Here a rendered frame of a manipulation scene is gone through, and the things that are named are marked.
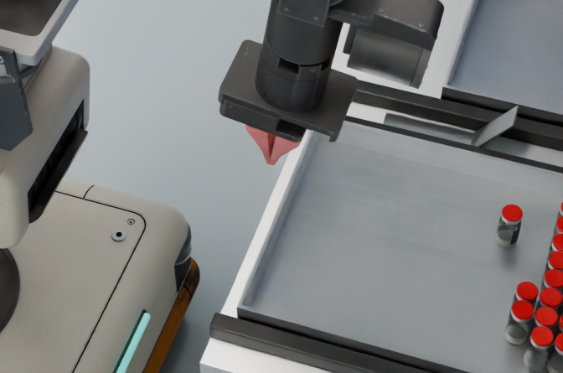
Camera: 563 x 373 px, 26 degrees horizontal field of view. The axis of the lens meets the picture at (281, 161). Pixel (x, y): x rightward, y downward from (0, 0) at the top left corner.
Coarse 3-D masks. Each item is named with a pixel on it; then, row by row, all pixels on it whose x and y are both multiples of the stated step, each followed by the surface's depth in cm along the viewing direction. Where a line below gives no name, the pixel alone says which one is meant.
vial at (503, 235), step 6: (498, 222) 122; (504, 222) 122; (510, 222) 121; (516, 222) 121; (498, 228) 123; (504, 228) 122; (510, 228) 121; (516, 228) 121; (498, 234) 123; (504, 234) 122; (510, 234) 122; (498, 240) 124; (504, 240) 123; (510, 240) 123; (504, 246) 124; (510, 246) 124
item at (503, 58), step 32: (480, 0) 148; (512, 0) 148; (544, 0) 148; (480, 32) 144; (512, 32) 144; (544, 32) 144; (480, 64) 141; (512, 64) 141; (544, 64) 141; (448, 96) 135; (480, 96) 133; (512, 96) 137; (544, 96) 137
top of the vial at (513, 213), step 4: (504, 208) 121; (508, 208) 121; (512, 208) 121; (516, 208) 121; (520, 208) 121; (504, 212) 121; (508, 212) 121; (512, 212) 121; (516, 212) 121; (520, 212) 121; (504, 216) 121; (508, 216) 121; (512, 216) 121; (516, 216) 121; (520, 216) 121; (512, 220) 120; (516, 220) 121
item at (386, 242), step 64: (320, 192) 128; (384, 192) 128; (448, 192) 128; (512, 192) 128; (320, 256) 123; (384, 256) 123; (448, 256) 123; (512, 256) 123; (256, 320) 116; (320, 320) 118; (384, 320) 118; (448, 320) 118
